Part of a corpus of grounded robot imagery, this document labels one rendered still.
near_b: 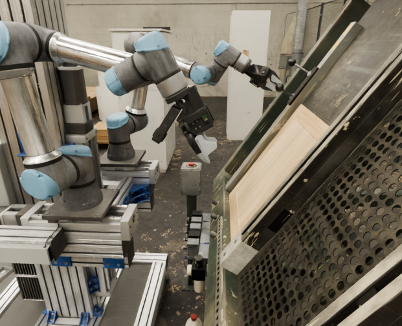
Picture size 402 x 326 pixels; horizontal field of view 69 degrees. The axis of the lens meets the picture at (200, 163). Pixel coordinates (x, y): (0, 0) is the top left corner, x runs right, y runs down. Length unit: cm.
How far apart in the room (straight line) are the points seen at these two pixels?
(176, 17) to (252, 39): 478
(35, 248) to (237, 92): 430
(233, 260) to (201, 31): 867
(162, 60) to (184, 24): 872
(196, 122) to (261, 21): 433
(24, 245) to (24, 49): 67
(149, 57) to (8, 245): 87
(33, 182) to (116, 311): 108
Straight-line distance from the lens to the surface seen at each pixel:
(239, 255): 103
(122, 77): 79
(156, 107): 367
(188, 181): 176
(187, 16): 946
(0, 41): 98
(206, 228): 155
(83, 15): 1021
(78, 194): 119
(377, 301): 54
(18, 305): 217
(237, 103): 510
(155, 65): 75
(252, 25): 502
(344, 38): 148
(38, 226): 133
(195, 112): 77
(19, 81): 102
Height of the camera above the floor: 163
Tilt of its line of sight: 23 degrees down
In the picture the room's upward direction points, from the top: straight up
